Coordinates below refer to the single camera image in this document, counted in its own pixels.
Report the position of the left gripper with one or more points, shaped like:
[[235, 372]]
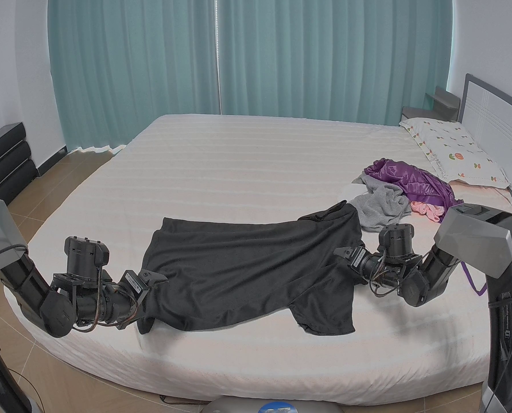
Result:
[[114, 308]]

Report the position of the pink garment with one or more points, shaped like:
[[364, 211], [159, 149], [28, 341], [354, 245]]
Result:
[[428, 211]]

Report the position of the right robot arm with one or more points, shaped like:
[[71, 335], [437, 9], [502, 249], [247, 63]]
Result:
[[475, 239]]

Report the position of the white printed pillow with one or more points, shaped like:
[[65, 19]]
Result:
[[449, 149]]

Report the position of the purple satin garment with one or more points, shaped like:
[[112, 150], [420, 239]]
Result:
[[411, 181]]

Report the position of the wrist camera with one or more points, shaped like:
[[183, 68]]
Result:
[[358, 257], [132, 281]]

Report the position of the black T-shirt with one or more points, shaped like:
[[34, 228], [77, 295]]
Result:
[[238, 273]]

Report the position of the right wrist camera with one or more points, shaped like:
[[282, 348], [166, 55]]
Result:
[[358, 257]]

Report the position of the blue-green curtain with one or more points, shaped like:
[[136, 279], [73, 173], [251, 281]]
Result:
[[131, 58], [325, 45]]

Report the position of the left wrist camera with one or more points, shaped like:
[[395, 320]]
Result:
[[132, 281]]

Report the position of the grey garment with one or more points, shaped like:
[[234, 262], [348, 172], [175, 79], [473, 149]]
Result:
[[381, 213]]

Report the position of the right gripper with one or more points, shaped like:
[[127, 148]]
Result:
[[372, 270]]

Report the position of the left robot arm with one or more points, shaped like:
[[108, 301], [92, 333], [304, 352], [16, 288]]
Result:
[[23, 282]]

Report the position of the bed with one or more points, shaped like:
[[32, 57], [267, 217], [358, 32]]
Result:
[[238, 179]]

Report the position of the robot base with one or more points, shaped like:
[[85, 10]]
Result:
[[238, 407]]

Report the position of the grey bedside table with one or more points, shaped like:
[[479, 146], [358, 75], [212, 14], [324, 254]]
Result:
[[443, 101]]

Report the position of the white garment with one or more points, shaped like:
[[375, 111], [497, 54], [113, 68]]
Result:
[[350, 192]]

